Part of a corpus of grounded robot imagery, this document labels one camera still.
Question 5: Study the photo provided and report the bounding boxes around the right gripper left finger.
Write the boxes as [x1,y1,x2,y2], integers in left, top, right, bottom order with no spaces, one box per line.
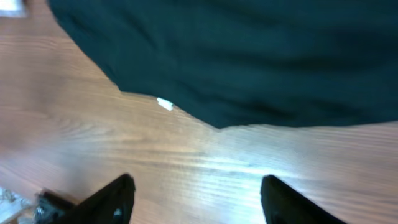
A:
[55,174,135,224]

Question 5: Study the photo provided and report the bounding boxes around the folded beige trousers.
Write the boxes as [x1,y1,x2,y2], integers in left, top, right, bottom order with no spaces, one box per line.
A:
[0,0,26,18]

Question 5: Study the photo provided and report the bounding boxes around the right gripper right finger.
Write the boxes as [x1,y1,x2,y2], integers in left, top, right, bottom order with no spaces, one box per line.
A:
[261,175,345,224]

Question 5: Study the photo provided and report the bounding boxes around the black t-shirt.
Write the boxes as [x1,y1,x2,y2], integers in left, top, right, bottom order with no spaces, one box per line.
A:
[48,0,397,128]

